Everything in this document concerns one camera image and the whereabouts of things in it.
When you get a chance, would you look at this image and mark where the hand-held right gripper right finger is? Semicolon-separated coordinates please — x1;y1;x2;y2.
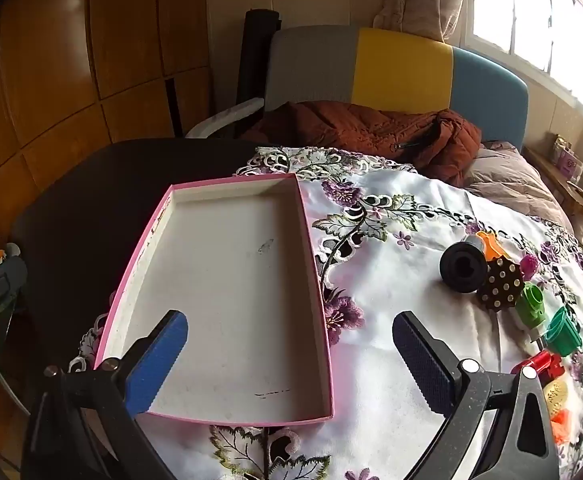
392;311;561;480

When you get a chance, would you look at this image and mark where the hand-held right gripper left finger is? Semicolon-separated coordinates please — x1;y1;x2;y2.
21;309;189;480

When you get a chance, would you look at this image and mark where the pink cardboard box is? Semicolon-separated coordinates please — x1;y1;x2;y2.
92;173;335;428

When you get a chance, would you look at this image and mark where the black cylinder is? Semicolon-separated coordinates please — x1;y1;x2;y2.
440;241;487;294

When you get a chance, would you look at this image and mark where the red metal cylinder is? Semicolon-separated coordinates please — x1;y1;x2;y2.
512;351;551;375

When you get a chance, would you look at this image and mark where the brown polka dot block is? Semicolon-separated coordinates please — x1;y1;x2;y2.
476;256;523;312

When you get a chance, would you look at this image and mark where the light green plastic toy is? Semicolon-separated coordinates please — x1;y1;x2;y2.
515;282;549;345

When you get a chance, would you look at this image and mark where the orange plastic toy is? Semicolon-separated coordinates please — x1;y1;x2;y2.
475;231;506;263

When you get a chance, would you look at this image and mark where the yellow oval carved piece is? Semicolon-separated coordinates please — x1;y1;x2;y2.
543;379;569;418

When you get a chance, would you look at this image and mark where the teal green plastic toy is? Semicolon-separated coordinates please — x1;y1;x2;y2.
543;305;583;357

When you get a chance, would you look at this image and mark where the orange cheese block toy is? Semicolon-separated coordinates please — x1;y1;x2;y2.
551;408;572;445

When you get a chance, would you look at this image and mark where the white floral embroidered tablecloth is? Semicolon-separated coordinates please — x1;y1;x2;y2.
68;146;583;480

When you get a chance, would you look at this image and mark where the dusty pink quilt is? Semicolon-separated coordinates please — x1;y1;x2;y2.
464;141;577;233

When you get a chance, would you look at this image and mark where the wooden side desk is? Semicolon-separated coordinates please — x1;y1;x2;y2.
524;145;583;246

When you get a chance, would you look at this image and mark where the wooden wardrobe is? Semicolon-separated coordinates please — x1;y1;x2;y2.
0;0;212;256

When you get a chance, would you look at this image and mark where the brown quilted jacket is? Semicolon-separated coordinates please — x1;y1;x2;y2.
241;101;483;187

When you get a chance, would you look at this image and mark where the purple box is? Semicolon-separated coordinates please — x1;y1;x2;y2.
551;134;583;183

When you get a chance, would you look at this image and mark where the white padded armrest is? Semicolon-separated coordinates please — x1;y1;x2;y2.
186;97;264;138

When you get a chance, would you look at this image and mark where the grey yellow blue headboard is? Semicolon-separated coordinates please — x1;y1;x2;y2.
264;26;529;153

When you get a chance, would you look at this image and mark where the black chair backrest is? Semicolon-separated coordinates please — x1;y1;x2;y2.
236;8;281;138

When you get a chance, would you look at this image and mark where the window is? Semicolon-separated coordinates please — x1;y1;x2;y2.
466;0;583;116

